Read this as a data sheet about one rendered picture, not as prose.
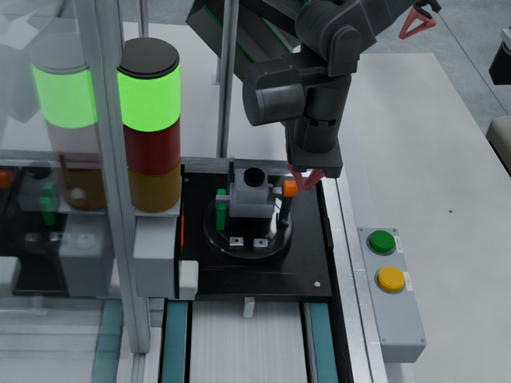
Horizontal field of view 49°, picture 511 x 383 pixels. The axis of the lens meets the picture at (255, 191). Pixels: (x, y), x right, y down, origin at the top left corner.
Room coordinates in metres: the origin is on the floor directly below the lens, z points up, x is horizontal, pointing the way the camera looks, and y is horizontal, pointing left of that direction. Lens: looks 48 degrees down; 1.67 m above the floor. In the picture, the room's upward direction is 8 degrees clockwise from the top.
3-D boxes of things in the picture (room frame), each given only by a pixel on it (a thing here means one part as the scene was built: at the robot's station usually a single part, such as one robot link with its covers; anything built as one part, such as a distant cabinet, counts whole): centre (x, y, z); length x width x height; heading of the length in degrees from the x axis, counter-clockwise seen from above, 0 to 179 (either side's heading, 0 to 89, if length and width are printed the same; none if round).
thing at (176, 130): (0.35, 0.09, 1.33); 0.05 x 0.05 x 0.05
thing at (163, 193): (0.35, 0.09, 1.28); 0.05 x 0.05 x 0.05
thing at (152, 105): (0.35, 0.09, 1.38); 0.05 x 0.05 x 0.05
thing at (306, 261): (0.56, 0.00, 0.96); 0.24 x 0.24 x 0.02; 8
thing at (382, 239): (0.57, -0.21, 0.96); 0.04 x 0.04 x 0.02
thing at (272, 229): (0.56, 0.00, 0.98); 0.14 x 0.14 x 0.02
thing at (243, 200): (0.55, 0.01, 1.06); 0.08 x 0.04 x 0.07; 98
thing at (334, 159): (0.57, -0.07, 1.18); 0.10 x 0.07 x 0.07; 8
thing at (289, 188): (0.56, -0.04, 1.04); 0.04 x 0.02 x 0.08; 98
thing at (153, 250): (0.35, 0.09, 1.29); 0.12 x 0.05 x 0.25; 8
